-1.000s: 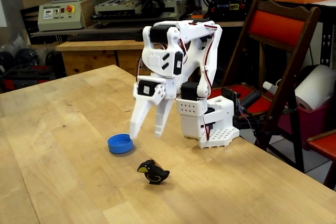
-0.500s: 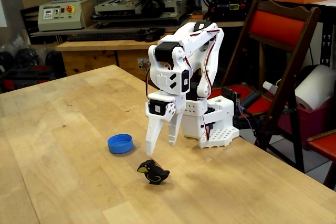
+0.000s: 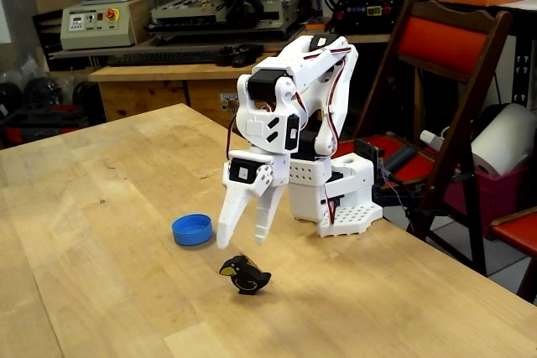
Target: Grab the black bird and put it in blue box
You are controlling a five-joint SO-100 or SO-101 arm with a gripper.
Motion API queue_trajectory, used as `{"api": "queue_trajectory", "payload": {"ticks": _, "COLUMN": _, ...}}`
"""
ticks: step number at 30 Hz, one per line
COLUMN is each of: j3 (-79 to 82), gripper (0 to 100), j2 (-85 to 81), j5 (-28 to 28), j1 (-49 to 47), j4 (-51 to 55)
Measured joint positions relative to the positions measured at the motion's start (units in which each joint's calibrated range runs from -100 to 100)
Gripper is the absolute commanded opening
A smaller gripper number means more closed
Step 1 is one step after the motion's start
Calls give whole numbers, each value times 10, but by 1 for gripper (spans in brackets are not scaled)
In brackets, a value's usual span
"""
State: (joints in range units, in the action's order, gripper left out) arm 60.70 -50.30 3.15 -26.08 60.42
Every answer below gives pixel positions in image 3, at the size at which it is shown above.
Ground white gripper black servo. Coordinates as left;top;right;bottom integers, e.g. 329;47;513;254
216;148;291;250

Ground black wooden bird toy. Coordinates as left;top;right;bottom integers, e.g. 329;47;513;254
218;254;273;295

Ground beige control box red button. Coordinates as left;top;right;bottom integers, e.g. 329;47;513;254
60;0;150;51

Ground blue plastic lid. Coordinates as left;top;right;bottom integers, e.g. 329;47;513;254
170;213;214;247

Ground black motor controller board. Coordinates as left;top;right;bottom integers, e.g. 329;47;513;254
354;137;385;166

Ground black clamp tool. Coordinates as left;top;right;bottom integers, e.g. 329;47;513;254
214;44;265;69

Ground black cylinder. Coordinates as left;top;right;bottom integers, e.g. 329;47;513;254
383;144;417;171

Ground wooden cabinet with sticker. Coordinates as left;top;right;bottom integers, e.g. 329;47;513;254
87;52;280;132

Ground black keyboard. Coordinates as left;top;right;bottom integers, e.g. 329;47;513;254
107;49;223;68

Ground white power plug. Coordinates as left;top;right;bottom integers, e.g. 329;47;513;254
420;129;446;152

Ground black helmet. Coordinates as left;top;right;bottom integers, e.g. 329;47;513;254
71;80;102;107
0;80;24;118
23;76;64;107

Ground black red tool case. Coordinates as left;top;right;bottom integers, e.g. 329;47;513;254
0;104;91;148

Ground black scroll saw green table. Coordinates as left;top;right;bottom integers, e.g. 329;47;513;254
313;0;404;36

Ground pink plastic bin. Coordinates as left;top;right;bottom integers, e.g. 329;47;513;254
444;164;532;241

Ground wooden folding chair red cushions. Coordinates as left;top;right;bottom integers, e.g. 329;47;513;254
335;0;514;278

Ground white paper towel roll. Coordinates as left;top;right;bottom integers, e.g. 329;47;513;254
470;102;537;178

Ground wooden chair red seat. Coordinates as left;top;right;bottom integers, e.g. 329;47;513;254
488;206;537;304

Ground white panel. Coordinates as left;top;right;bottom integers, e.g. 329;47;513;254
0;0;13;44

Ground purple wire bundle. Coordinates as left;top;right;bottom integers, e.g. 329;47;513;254
377;164;416;233

